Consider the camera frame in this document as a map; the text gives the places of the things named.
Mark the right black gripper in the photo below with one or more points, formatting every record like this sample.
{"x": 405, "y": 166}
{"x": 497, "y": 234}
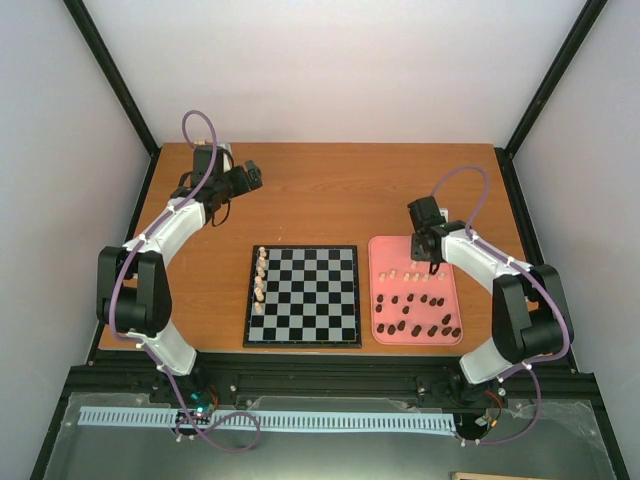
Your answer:
{"x": 416, "y": 253}

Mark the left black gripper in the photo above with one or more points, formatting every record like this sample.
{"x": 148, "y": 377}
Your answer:
{"x": 255, "y": 179}

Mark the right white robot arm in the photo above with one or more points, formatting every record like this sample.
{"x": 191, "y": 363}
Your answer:
{"x": 530, "y": 322}

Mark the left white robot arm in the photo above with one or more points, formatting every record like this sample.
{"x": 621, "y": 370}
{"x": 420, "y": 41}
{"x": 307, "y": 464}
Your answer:
{"x": 133, "y": 293}

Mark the right circuit board connector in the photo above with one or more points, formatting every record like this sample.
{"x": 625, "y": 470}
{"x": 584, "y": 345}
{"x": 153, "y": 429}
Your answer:
{"x": 491, "y": 416}

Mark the left green circuit board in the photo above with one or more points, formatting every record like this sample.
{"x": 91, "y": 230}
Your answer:
{"x": 205, "y": 404}

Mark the pink plastic tray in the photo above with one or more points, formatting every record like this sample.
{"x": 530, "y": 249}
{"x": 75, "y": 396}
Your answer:
{"x": 386, "y": 253}

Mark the black and silver chessboard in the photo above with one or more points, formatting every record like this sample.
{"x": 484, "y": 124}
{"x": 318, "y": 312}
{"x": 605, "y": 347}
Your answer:
{"x": 311, "y": 298}

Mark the light blue slotted cable duct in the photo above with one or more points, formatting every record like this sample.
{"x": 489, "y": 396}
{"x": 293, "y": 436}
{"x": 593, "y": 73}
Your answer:
{"x": 272, "y": 421}

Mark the black aluminium frame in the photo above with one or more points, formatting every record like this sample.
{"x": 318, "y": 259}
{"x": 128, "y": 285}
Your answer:
{"x": 307, "y": 376}

